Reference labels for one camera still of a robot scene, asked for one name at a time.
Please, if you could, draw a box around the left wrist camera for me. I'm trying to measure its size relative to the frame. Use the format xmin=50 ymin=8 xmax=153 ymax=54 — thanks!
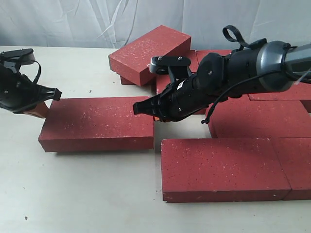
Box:
xmin=0 ymin=48 xmax=35 ymax=66

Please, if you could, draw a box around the left black cable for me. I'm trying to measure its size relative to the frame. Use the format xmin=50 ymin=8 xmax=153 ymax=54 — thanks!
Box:
xmin=0 ymin=57 xmax=42 ymax=85

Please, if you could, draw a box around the red brick top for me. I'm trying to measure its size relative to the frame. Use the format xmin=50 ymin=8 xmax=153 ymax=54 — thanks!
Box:
xmin=108 ymin=25 xmax=191 ymax=86

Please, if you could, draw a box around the red brick right third row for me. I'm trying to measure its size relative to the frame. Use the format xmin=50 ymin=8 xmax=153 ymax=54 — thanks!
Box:
xmin=208 ymin=100 xmax=311 ymax=138

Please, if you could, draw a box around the white wrinkled backdrop cloth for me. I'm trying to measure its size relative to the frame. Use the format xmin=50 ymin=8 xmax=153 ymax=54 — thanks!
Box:
xmin=0 ymin=0 xmax=311 ymax=50

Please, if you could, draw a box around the right black cable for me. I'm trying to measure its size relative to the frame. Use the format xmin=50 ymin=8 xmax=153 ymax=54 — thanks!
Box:
xmin=201 ymin=25 xmax=311 ymax=125

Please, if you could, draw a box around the red brick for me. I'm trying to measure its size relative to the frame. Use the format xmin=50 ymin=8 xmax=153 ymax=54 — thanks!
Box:
xmin=195 ymin=50 xmax=234 ymax=66
xmin=161 ymin=138 xmax=291 ymax=203
xmin=38 ymin=96 xmax=154 ymax=152
xmin=120 ymin=50 xmax=199 ymax=85
xmin=108 ymin=25 xmax=191 ymax=86
xmin=272 ymin=137 xmax=311 ymax=200
xmin=155 ymin=75 xmax=250 ymax=103

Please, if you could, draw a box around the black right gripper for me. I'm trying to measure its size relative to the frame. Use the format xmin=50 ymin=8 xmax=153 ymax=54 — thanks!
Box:
xmin=133 ymin=74 xmax=211 ymax=122

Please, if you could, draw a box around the black cable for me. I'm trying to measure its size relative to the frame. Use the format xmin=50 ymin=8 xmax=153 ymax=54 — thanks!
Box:
xmin=201 ymin=25 xmax=311 ymax=125
xmin=0 ymin=57 xmax=42 ymax=85

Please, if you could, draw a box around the red brick right second row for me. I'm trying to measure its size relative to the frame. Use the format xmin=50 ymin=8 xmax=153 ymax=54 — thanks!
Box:
xmin=248 ymin=83 xmax=311 ymax=113

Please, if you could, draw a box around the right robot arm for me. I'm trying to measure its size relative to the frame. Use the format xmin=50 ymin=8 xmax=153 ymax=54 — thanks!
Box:
xmin=133 ymin=39 xmax=311 ymax=124

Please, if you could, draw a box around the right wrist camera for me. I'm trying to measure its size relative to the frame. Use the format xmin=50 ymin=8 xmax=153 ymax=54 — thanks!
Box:
xmin=149 ymin=56 xmax=192 ymax=83

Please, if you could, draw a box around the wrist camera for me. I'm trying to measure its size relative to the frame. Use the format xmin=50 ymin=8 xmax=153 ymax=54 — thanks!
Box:
xmin=0 ymin=48 xmax=35 ymax=66
xmin=149 ymin=56 xmax=192 ymax=83

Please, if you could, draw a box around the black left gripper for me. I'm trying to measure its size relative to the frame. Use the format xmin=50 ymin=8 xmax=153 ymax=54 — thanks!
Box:
xmin=0 ymin=65 xmax=62 ymax=119

